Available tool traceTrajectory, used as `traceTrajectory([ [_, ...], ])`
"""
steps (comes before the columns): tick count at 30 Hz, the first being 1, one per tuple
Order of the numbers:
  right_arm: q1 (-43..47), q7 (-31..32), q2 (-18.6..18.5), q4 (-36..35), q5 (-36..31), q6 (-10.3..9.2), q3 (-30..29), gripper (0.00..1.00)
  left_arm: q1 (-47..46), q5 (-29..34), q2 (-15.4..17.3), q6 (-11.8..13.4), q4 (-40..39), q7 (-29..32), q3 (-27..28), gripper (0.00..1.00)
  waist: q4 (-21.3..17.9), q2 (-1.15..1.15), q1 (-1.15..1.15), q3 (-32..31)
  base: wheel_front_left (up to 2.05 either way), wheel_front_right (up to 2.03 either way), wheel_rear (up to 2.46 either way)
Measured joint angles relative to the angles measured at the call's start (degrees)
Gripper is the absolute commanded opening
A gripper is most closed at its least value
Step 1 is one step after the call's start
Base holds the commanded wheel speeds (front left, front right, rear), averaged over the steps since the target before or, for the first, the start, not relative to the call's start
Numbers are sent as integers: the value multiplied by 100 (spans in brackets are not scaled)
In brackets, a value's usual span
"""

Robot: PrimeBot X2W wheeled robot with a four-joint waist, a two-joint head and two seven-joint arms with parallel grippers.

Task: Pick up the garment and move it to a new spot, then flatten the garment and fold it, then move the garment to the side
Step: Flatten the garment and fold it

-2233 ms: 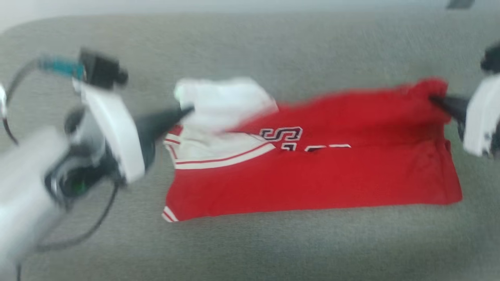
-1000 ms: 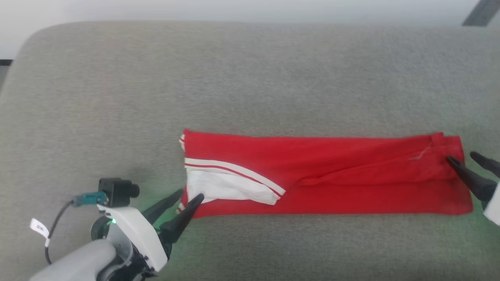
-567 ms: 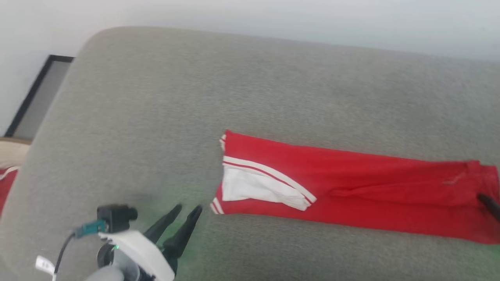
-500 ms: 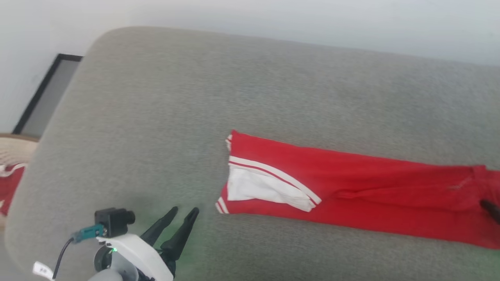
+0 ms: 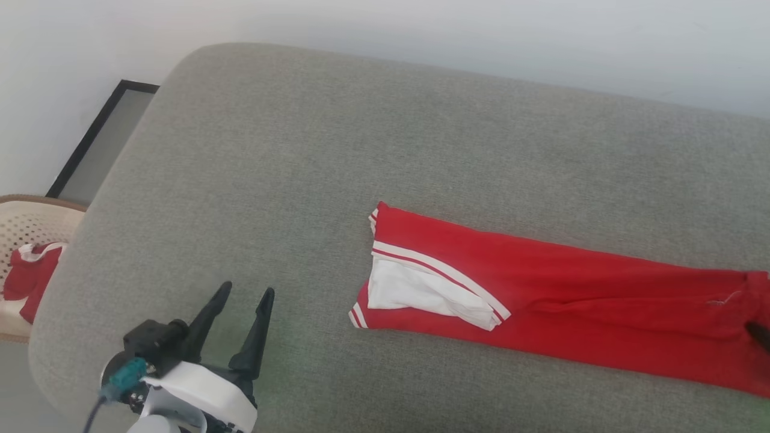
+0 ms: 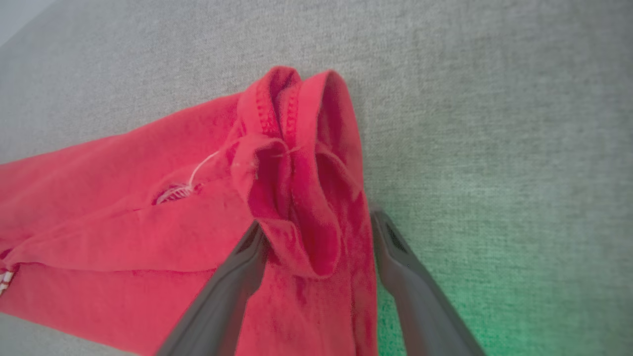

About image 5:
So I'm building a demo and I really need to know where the grey fabric sofa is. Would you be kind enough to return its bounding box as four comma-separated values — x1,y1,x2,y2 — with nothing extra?
27,42,770,433

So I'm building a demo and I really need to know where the beige perforated laundry basket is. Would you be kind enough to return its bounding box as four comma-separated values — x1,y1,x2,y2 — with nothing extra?
0,194,88,345

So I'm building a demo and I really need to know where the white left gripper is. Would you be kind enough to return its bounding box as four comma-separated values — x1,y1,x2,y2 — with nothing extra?
99,281,276,433

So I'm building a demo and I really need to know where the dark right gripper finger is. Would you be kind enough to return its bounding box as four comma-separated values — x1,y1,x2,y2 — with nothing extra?
745,321,770,354

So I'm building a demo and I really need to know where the teal cable connector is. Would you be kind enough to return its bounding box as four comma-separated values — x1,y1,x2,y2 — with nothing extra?
100,357,149,402

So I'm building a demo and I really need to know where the black framed grey panel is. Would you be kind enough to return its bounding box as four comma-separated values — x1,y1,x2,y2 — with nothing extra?
46,79,161,206

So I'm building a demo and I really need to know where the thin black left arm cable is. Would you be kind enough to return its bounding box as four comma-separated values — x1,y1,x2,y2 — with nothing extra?
81,394,110,433

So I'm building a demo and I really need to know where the red and white garment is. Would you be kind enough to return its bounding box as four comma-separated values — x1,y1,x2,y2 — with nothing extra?
348,201,770,399

